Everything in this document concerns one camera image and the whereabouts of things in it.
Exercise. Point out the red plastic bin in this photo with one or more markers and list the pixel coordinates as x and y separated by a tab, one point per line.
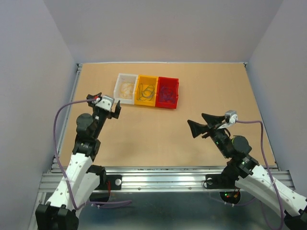
167	93

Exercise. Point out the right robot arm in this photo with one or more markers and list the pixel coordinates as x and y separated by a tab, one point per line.
243	172

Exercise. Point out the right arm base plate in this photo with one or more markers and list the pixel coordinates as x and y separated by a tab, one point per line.
219	181

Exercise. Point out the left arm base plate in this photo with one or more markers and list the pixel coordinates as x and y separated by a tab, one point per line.
114	181

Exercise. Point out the yellow plastic bin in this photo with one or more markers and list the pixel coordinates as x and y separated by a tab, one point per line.
146	90

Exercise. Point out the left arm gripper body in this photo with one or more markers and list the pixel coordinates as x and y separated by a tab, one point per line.
100	116

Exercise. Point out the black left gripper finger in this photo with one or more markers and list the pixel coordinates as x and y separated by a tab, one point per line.
94	98
116	112

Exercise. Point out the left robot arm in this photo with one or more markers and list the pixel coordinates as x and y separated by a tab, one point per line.
81	177

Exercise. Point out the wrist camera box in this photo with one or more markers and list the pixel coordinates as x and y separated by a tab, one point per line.
230	119
105	103

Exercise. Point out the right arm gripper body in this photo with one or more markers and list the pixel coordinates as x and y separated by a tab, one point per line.
219	137

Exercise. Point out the aluminium mounting rail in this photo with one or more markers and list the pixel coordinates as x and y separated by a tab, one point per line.
153	179

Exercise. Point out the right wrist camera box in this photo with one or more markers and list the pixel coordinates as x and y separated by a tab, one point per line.
230	119

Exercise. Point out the white plastic bin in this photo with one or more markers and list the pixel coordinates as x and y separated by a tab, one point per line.
125	88

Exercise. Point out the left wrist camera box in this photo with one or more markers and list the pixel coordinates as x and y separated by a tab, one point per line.
105	103

